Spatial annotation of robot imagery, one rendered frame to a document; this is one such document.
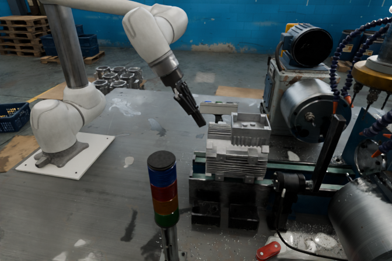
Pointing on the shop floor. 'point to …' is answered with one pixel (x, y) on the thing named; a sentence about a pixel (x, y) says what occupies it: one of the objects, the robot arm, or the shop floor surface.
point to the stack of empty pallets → (23, 35)
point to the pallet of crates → (84, 39)
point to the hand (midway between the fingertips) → (198, 117)
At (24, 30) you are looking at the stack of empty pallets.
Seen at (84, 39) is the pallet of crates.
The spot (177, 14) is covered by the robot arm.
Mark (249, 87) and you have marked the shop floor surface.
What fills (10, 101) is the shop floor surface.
